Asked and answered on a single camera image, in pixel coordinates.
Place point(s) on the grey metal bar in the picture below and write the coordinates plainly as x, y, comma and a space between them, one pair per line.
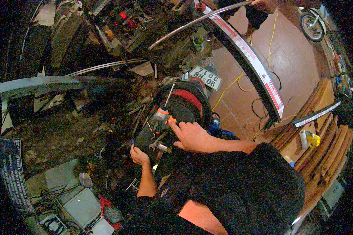
47, 83

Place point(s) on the tyre with white label strip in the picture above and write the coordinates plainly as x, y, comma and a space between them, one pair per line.
316, 114

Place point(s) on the steel wrench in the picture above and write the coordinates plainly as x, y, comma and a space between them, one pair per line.
156, 143

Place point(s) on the person's legs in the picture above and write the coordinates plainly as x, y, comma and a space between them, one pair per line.
201, 219

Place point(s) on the person's right hand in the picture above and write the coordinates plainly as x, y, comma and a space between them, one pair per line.
194, 138

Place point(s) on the white licence plate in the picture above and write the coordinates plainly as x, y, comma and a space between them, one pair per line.
205, 77

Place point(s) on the flat steel blade tool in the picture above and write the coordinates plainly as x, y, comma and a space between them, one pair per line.
156, 164

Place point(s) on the black tyre with striped label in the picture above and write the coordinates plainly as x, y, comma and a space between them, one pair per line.
253, 64

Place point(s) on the chrome wheel rim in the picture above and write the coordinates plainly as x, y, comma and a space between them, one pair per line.
194, 22

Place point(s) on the black motorcycle with red light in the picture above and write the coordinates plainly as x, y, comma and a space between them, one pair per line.
184, 105

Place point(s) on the person's left fingers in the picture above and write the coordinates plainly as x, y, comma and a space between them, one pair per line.
133, 149

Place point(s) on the yellow bottle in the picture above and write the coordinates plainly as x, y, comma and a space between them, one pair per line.
313, 139

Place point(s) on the person's body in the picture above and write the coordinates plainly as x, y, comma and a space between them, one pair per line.
238, 191

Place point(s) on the white tube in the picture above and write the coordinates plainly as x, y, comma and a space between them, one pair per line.
303, 138

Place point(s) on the red rag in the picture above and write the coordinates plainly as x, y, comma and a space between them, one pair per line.
110, 213

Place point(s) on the thin chrome rim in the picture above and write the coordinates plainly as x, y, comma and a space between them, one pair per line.
106, 66

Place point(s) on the black tyre with white lettering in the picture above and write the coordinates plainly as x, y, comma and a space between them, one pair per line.
13, 176

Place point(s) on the cluttered tool bench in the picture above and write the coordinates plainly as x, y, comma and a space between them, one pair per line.
129, 23

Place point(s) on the orange and grey screwdriver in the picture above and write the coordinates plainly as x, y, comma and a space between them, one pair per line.
162, 117

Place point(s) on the steel socket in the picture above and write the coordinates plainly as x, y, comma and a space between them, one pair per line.
164, 147

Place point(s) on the wooden bench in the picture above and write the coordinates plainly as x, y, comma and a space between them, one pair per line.
317, 155

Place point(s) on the white bottle with blue cap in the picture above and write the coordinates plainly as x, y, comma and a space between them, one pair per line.
289, 161

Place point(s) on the parked white motorcycle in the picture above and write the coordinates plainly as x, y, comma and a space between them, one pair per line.
313, 22

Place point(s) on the person's left hand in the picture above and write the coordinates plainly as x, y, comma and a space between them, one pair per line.
139, 156

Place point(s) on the wall rack of tools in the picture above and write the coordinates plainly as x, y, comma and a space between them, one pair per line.
339, 63

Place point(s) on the grey metal box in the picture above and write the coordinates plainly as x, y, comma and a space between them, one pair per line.
81, 205

